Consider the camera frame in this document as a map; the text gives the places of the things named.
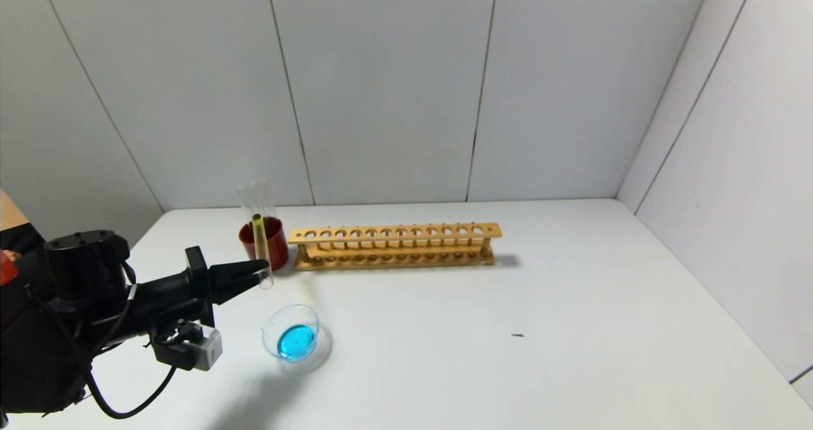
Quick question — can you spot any glass test tube blue pigment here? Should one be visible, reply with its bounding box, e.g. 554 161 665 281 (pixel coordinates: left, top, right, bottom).
236 181 260 226

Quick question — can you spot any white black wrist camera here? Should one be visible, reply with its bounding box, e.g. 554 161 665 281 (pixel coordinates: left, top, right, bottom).
151 321 224 372

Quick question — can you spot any clear glass dish with spout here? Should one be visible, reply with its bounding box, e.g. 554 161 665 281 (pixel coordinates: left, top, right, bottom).
260 303 334 377

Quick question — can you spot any dark red cup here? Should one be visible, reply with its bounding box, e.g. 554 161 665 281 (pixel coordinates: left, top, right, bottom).
239 217 291 274

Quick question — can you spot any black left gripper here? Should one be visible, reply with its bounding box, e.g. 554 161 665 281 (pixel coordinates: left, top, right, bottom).
130 246 270 328

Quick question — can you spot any wooden test tube rack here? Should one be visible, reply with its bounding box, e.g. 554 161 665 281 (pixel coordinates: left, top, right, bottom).
289 222 502 272

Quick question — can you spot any glass test tube yellow pigment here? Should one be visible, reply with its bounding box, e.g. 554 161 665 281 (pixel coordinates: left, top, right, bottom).
251 213 275 290

